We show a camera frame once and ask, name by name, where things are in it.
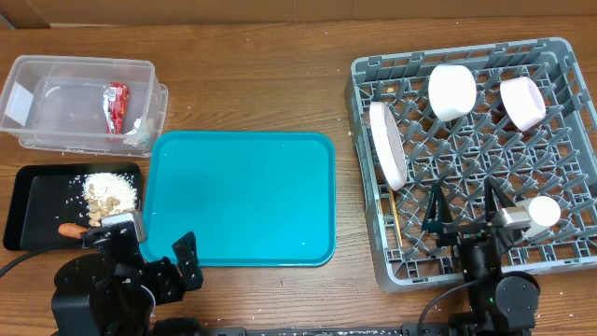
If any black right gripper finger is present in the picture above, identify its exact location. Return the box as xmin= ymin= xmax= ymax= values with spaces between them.
xmin=422 ymin=183 xmax=453 ymax=233
xmin=484 ymin=176 xmax=515 ymax=223

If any orange carrot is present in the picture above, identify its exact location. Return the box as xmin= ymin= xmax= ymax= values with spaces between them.
xmin=58 ymin=223 xmax=89 ymax=240

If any white paper cup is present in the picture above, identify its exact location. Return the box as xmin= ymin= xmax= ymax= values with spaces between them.
xmin=515 ymin=196 xmax=562 ymax=239

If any pink plate with food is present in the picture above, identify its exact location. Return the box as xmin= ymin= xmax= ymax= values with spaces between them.
xmin=369 ymin=102 xmax=407 ymax=190

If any pink bowl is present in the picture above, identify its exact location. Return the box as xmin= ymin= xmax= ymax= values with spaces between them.
xmin=500 ymin=77 xmax=546 ymax=132

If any white bowl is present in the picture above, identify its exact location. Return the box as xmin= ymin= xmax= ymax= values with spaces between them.
xmin=428 ymin=64 xmax=477 ymax=122

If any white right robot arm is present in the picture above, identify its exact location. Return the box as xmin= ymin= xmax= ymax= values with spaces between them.
xmin=417 ymin=177 xmax=541 ymax=335

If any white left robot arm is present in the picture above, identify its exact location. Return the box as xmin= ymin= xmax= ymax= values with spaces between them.
xmin=51 ymin=221 xmax=203 ymax=336

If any rice and peanut pile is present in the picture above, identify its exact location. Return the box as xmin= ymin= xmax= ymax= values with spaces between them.
xmin=82 ymin=173 xmax=138 ymax=228

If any grey plastic dish rack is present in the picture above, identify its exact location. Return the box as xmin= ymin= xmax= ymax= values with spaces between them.
xmin=346 ymin=37 xmax=596 ymax=292

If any teal plastic tray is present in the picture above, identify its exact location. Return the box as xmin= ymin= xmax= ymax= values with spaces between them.
xmin=141 ymin=131 xmax=336 ymax=267

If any black plastic bin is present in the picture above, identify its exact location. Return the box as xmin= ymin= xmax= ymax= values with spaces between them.
xmin=3 ymin=162 xmax=144 ymax=251

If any red foil snack wrapper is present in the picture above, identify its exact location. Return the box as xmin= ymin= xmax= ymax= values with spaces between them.
xmin=103 ymin=82 xmax=130 ymax=134

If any clear plastic bin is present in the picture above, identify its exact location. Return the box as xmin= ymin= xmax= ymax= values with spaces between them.
xmin=1 ymin=55 xmax=169 ymax=158

